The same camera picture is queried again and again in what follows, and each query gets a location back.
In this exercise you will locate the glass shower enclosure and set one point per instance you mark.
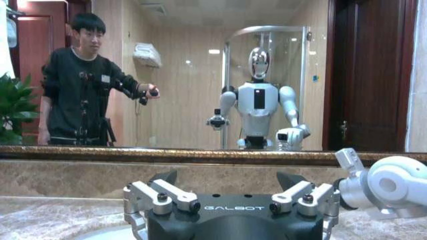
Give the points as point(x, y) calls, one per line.
point(300, 75)

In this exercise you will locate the gold-brown mirror frame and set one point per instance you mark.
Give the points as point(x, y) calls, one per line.
point(200, 153)

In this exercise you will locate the green leafy plant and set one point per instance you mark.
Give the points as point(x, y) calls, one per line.
point(16, 107)

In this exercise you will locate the white robot torso shell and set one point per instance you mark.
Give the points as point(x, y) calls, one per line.
point(258, 107)

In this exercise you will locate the person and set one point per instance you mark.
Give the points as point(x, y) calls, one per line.
point(76, 95)

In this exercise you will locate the white sink basin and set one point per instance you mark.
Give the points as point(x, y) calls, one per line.
point(107, 233)

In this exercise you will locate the small blue wall sign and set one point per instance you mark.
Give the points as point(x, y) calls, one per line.
point(316, 78)

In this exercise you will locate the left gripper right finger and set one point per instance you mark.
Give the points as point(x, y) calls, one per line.
point(311, 197)

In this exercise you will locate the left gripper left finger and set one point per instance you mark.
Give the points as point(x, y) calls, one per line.
point(160, 193)

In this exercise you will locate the black handheld controller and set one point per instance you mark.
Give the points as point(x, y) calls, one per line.
point(147, 98)

